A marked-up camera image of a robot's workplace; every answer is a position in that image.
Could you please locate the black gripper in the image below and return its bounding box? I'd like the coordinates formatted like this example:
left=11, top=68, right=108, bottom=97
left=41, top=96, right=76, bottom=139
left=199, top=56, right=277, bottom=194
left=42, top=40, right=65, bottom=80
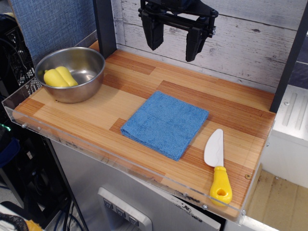
left=139, top=0, right=218, bottom=62

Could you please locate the yellow handled white knife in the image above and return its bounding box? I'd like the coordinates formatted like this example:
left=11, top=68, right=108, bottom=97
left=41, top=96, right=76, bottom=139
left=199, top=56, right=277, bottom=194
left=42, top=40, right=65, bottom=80
left=204, top=129, right=233, bottom=206

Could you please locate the black frame post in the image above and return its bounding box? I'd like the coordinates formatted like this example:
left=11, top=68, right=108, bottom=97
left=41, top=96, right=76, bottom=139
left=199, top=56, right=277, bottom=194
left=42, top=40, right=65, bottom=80
left=270, top=3, right=308, bottom=113
left=93, top=0, right=117, bottom=59

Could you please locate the silver toy dispenser panel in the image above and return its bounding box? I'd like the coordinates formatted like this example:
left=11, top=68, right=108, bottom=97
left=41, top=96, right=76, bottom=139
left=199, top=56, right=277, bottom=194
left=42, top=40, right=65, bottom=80
left=97, top=187, right=153, bottom=231

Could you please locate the blue folded towel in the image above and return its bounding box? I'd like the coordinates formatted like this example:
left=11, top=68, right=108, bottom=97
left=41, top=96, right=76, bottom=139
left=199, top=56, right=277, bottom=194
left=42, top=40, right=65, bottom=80
left=121, top=91, right=209, bottom=161

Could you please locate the clear acrylic table guard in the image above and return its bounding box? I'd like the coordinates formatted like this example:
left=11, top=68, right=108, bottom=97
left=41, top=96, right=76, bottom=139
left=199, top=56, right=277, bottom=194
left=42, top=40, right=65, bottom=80
left=3, top=75, right=274, bottom=221

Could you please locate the black plastic crate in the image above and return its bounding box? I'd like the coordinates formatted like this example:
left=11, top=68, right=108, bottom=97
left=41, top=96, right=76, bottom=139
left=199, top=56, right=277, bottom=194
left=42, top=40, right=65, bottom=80
left=0, top=26, right=34, bottom=95

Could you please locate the yellow toy bell pepper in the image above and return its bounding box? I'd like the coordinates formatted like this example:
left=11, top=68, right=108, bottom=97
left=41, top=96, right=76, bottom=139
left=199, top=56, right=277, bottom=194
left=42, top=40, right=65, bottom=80
left=43, top=66, right=78, bottom=87

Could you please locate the right black frame post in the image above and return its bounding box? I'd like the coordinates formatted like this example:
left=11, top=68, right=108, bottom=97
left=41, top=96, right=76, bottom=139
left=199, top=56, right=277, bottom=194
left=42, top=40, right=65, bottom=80
left=270, top=3, right=308, bottom=113

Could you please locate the stainless steel bowl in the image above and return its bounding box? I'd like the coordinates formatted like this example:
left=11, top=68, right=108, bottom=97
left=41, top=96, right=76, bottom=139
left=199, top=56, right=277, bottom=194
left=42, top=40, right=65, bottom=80
left=35, top=47, right=105, bottom=103

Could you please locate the left black frame post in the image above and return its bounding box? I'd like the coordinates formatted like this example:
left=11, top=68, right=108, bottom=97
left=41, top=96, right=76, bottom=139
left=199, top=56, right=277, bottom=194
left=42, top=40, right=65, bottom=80
left=93, top=0, right=117, bottom=59

